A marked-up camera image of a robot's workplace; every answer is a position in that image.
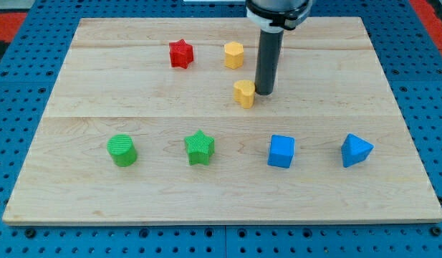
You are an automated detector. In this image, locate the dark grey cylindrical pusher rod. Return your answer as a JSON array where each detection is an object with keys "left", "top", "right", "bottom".
[{"left": 254, "top": 30, "right": 284, "bottom": 95}]

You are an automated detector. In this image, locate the yellow heart block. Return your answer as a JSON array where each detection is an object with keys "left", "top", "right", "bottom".
[{"left": 233, "top": 80, "right": 255, "bottom": 109}]

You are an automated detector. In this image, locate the blue triangle block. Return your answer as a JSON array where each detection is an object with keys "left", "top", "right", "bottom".
[{"left": 341, "top": 133, "right": 374, "bottom": 168}]

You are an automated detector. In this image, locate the yellow hexagon block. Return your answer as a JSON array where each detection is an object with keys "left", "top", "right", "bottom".
[{"left": 224, "top": 42, "right": 244, "bottom": 70}]

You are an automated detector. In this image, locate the red star block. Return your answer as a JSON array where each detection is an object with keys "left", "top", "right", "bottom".
[{"left": 169, "top": 39, "right": 194, "bottom": 69}]

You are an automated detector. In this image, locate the blue cube block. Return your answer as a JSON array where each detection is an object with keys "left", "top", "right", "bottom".
[{"left": 267, "top": 135, "right": 295, "bottom": 168}]

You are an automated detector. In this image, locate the green star block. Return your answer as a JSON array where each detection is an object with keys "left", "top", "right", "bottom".
[{"left": 184, "top": 130, "right": 215, "bottom": 166}]

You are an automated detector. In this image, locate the light wooden board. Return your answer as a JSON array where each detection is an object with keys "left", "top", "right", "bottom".
[{"left": 3, "top": 17, "right": 442, "bottom": 226}]

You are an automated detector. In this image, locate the green cylinder block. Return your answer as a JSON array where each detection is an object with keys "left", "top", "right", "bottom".
[{"left": 107, "top": 134, "right": 138, "bottom": 167}]

